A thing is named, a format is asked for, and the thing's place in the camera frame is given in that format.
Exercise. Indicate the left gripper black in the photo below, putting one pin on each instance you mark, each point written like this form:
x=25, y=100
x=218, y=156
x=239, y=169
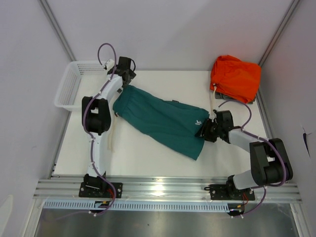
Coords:
x=132, y=76

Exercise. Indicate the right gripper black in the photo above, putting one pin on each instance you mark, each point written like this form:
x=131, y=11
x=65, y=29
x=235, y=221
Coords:
x=204, y=132

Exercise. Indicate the teal green shorts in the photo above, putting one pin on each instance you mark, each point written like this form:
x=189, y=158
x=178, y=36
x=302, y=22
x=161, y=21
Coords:
x=170, y=123

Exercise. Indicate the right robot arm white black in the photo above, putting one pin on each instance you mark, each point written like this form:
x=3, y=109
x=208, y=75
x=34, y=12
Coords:
x=269, y=162

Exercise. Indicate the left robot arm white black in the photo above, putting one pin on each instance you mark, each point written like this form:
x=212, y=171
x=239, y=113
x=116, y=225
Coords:
x=98, y=120

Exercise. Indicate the grey folded shorts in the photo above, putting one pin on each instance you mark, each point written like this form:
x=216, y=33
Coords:
x=223, y=99

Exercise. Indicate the orange folded shorts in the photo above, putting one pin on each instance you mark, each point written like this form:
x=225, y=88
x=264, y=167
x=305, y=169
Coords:
x=235, y=78

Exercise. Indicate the white plastic basket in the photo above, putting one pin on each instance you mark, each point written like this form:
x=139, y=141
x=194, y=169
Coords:
x=80, y=78

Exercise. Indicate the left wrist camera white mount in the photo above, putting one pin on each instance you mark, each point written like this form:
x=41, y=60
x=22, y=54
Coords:
x=109, y=65

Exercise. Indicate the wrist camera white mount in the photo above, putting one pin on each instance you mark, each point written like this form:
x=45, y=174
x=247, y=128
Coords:
x=109, y=65
x=214, y=114

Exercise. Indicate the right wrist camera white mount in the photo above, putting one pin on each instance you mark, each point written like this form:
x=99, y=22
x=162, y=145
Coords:
x=214, y=114

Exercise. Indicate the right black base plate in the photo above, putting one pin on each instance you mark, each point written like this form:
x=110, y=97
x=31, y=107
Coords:
x=226, y=192

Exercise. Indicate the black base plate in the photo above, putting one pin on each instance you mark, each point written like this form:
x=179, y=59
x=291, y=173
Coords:
x=226, y=192
x=87, y=191

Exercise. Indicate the aluminium mounting rail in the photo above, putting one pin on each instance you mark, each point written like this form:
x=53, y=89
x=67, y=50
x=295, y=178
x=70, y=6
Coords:
x=176, y=189

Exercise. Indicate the left aluminium frame post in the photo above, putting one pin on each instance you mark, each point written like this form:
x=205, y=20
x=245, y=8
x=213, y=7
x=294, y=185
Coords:
x=48, y=12

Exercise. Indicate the aluminium frame post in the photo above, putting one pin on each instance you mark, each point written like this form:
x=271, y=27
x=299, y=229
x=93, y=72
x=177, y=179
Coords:
x=48, y=12
x=290, y=12

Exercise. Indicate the white slotted cable duct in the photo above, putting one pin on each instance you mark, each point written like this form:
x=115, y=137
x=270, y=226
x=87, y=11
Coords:
x=137, y=205

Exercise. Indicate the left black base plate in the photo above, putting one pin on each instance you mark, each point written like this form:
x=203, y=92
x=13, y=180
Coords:
x=87, y=191

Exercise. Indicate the right aluminium frame post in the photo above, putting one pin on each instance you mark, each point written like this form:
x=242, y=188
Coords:
x=290, y=12

